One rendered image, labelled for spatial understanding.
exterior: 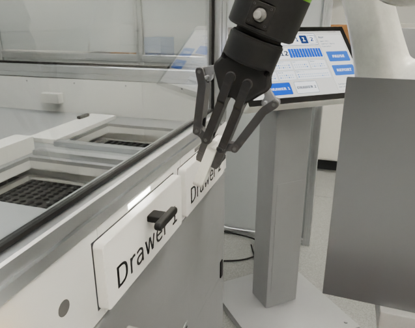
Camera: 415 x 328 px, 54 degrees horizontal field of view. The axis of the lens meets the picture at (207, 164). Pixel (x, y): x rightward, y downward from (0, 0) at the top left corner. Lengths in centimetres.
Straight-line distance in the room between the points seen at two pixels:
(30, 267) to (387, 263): 54
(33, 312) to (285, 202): 127
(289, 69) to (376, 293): 90
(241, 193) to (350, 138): 176
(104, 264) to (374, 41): 66
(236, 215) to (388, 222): 180
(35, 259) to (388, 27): 76
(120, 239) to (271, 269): 122
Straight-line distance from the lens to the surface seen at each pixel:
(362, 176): 68
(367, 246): 73
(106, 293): 62
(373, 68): 91
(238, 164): 232
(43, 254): 51
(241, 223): 247
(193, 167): 88
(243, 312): 186
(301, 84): 146
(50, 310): 55
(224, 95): 57
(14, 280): 48
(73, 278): 57
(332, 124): 349
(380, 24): 92
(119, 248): 62
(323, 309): 193
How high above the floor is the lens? 122
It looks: 19 degrees down
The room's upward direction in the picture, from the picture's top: straight up
